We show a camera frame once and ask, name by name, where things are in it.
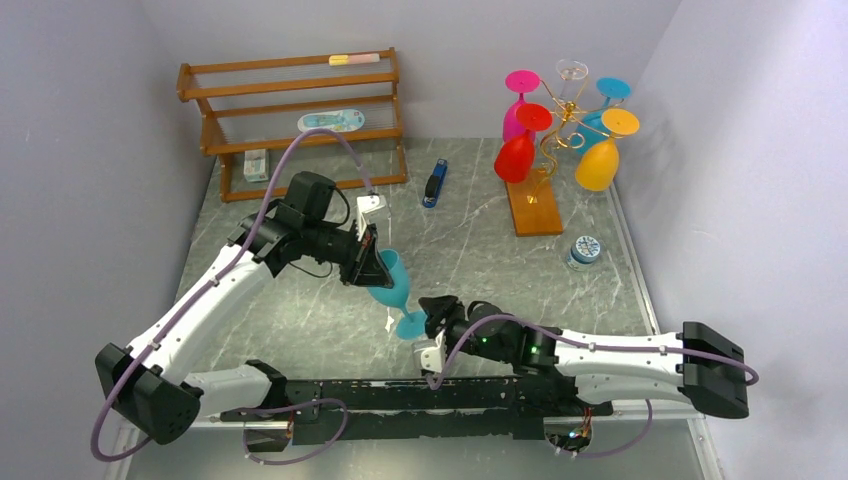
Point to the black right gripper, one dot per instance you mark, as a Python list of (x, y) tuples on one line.
[(453, 322)]

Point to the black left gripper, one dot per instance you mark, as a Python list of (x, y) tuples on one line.
[(365, 267)]

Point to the teal plastic wine glass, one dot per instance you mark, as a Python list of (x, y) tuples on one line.
[(412, 324)]

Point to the red plastic wine glass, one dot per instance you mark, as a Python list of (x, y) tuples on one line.
[(517, 155)]

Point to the yellow plastic wine glass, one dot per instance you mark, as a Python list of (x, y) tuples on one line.
[(599, 165)]

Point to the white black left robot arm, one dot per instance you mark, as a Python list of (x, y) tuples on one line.
[(150, 382)]

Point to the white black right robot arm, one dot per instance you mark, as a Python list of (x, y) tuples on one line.
[(696, 366)]

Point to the wooden shelf rack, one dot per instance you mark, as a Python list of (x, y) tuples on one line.
[(266, 104)]

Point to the blue hanging wine glass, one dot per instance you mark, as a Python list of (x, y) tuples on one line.
[(591, 129)]

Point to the pink plastic wine glass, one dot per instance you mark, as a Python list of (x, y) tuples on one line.
[(520, 82)]

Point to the clear wine glass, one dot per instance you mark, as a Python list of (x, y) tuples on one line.
[(574, 75)]

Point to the blue stapler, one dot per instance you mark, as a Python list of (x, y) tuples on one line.
[(434, 184)]

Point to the blue white oval package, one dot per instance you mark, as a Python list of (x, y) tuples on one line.
[(342, 121)]

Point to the small teal white box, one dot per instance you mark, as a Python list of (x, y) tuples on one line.
[(256, 165)]

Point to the yellow pink eraser bar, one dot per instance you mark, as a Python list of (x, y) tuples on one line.
[(353, 59)]

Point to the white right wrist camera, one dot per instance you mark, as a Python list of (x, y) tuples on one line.
[(430, 355)]

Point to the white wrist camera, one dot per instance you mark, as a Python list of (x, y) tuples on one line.
[(430, 355), (373, 209)]

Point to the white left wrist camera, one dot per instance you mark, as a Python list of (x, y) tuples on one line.
[(373, 209)]

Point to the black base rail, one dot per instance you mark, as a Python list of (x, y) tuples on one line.
[(391, 409)]

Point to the gold wire wine glass rack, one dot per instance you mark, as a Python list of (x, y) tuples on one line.
[(532, 203)]

